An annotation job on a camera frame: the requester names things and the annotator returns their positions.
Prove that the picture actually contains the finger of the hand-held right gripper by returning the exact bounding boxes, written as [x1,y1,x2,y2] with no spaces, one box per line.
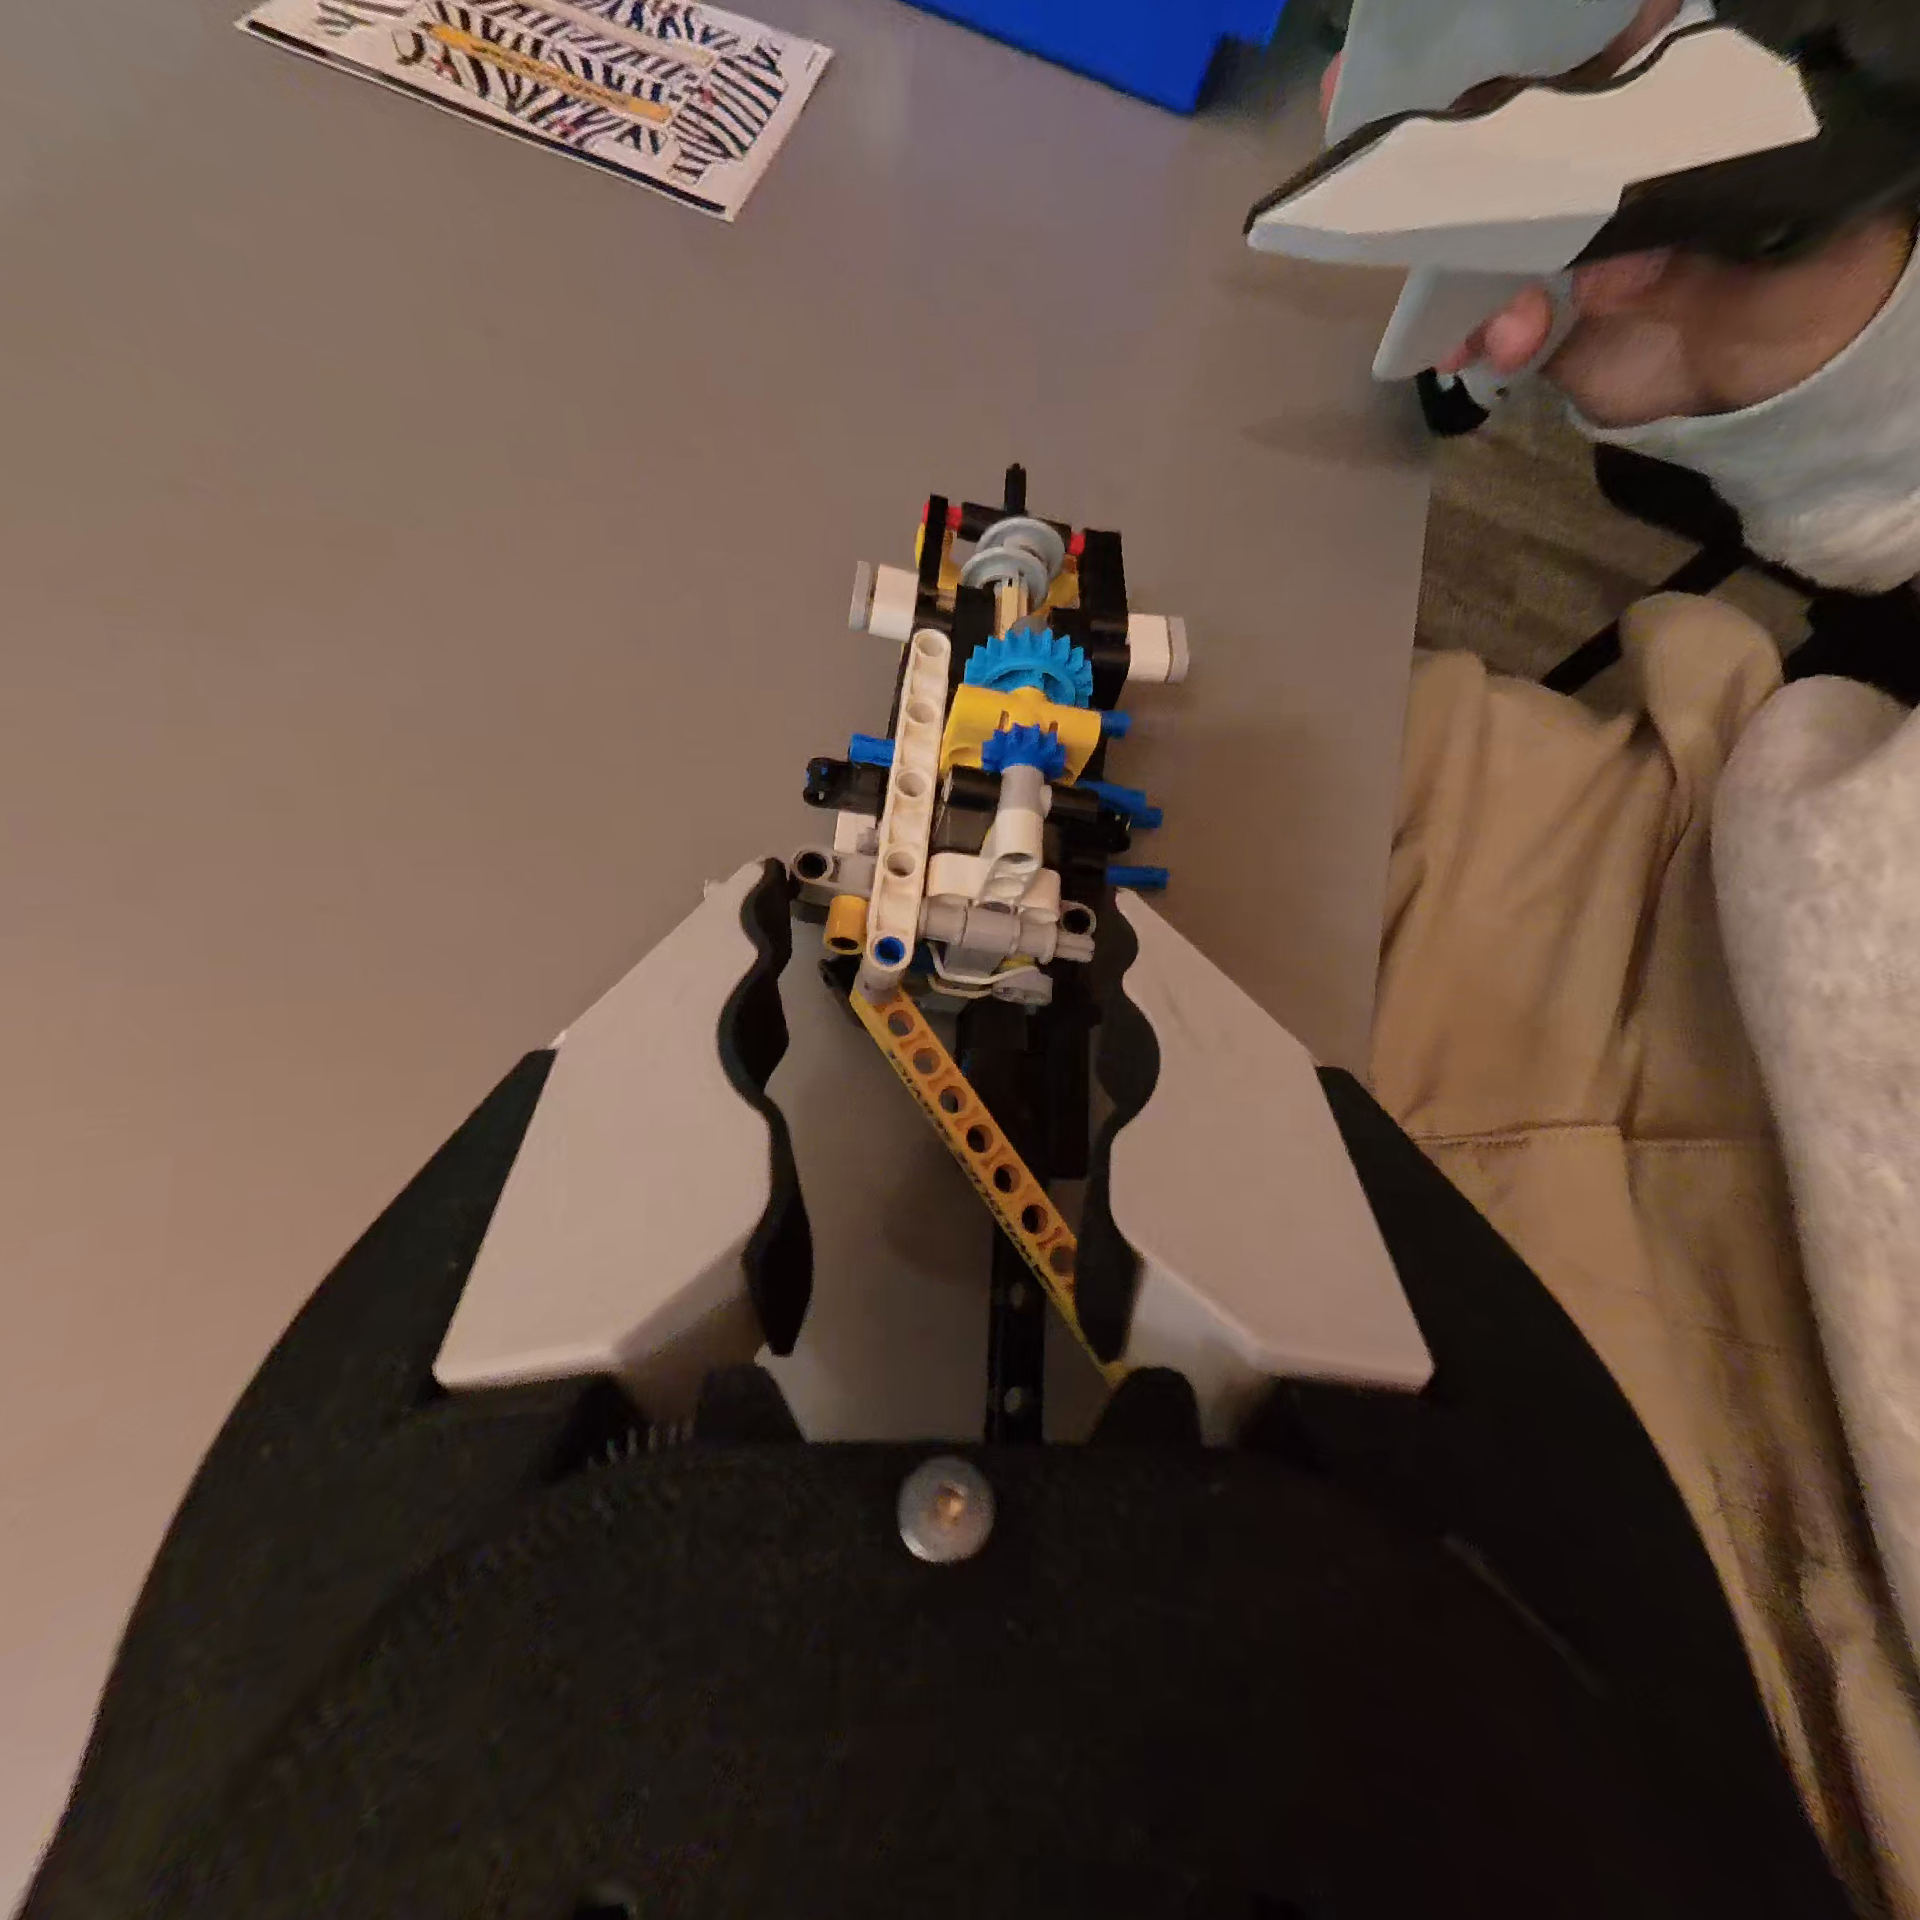
[1318,0,1714,155]
[1246,23,1823,380]

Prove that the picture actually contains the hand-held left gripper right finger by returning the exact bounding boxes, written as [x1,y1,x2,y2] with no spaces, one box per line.
[1073,888,1437,1445]

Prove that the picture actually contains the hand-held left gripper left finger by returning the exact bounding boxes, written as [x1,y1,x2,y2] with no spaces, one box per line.
[431,858,819,1445]

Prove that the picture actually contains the lego technic vehicle model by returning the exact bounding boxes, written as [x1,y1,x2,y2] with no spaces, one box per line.
[802,461,1193,1448]

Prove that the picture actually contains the person's right forearm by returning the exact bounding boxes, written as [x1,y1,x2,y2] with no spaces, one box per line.
[1567,277,1920,597]

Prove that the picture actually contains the person's right hand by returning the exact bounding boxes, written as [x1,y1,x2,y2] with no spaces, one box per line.
[1437,210,1920,434]

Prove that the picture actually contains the blue plastic bin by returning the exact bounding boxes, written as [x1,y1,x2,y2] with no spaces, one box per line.
[907,0,1291,116]

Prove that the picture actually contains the person's legs in beige pants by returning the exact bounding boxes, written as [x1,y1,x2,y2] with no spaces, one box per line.
[1366,591,1920,1920]

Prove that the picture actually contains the black office chair base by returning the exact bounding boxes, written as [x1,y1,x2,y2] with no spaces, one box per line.
[1543,438,1920,706]

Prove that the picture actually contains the person's grey sweater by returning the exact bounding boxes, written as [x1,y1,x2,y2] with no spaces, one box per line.
[1710,675,1920,1653]

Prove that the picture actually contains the zebra striped sticker sheet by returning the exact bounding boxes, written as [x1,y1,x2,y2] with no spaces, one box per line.
[237,0,837,223]

